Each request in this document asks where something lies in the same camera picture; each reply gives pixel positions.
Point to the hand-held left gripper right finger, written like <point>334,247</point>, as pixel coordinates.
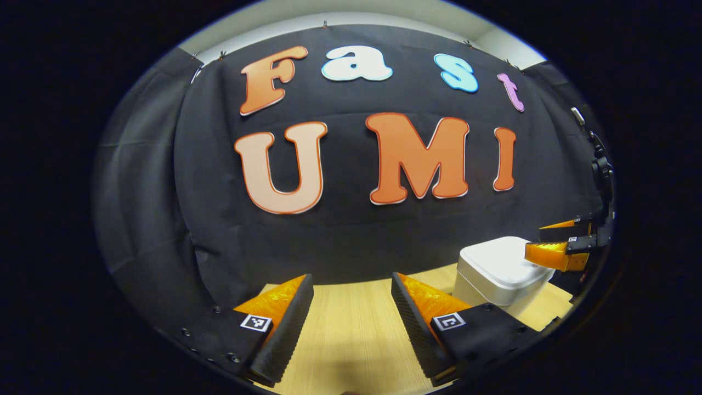
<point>419,334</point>

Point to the wooden desktop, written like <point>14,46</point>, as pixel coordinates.
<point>351,340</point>

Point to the white desktop garbage bin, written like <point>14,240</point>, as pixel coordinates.
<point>493,263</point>

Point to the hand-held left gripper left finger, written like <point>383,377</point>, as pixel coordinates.
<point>285,334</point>

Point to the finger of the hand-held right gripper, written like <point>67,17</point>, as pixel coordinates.
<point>559,233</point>
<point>581,245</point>

